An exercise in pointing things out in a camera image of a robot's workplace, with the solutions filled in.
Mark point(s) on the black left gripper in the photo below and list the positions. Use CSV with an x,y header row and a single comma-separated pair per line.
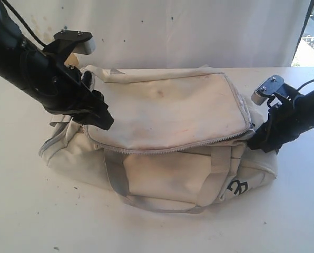
x,y
62,89

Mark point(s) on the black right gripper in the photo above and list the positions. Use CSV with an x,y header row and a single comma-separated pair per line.
x,y
284,123

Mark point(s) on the white canvas duffel bag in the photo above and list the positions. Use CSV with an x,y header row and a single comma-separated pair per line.
x,y
178,142

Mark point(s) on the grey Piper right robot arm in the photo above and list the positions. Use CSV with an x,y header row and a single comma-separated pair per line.
x,y
306,107

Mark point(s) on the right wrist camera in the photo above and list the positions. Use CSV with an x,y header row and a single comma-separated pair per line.
x,y
273,87

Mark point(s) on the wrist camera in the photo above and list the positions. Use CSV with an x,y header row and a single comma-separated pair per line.
x,y
67,42
273,87

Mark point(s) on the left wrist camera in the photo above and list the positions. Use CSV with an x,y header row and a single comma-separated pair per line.
x,y
67,42

